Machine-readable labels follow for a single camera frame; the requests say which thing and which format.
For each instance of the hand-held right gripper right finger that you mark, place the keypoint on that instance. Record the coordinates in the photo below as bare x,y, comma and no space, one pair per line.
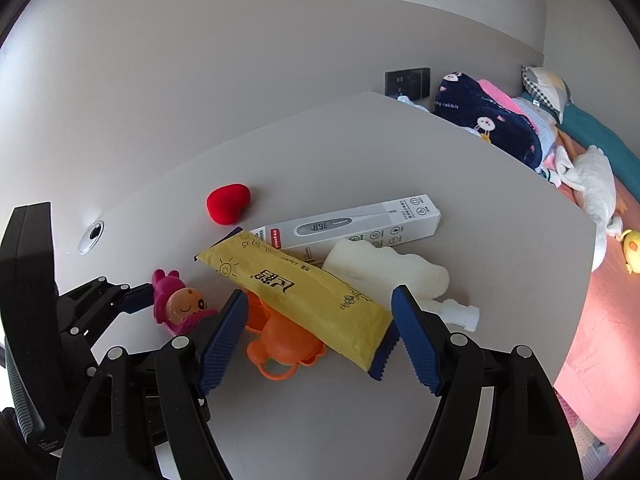
417,345

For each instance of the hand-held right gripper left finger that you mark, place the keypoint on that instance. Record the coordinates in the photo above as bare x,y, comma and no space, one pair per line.
222,345

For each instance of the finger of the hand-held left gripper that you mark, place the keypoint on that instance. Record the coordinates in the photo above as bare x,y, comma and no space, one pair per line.
136,298

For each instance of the magenta toy with doll face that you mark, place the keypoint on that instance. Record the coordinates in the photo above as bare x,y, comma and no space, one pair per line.
161,295

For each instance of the long yellow packet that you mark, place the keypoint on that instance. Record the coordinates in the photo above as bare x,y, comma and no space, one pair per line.
300,300

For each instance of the orange plastic toy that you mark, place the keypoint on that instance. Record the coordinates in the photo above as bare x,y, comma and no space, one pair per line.
285,345

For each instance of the white plastic bottle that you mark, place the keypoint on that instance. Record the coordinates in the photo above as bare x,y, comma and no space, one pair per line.
380,270

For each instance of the red heart-shaped box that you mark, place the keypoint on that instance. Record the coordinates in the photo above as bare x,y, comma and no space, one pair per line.
227,202

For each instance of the white thermometer box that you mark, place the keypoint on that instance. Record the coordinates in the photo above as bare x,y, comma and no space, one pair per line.
350,225

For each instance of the pink bed sheet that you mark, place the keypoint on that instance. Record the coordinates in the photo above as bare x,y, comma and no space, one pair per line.
600,335

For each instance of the grey foam floor mat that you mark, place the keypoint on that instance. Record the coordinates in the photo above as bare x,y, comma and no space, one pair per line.
590,455

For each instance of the yellow chick toy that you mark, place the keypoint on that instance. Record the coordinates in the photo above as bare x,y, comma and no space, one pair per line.
632,247

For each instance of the white plush toy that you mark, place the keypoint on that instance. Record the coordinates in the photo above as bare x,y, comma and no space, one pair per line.
595,180

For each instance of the navy printed blanket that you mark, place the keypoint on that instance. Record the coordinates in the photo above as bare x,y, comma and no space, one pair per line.
475,105

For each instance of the pink folded cloth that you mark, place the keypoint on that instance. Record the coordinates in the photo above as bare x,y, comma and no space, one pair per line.
500,95

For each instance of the teal bolster pillow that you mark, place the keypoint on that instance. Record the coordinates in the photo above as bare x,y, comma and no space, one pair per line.
600,140

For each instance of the checkered pillow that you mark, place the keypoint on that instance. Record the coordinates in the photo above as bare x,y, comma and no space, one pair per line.
547,87

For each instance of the black wall socket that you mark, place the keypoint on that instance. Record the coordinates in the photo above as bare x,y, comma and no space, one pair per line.
407,82

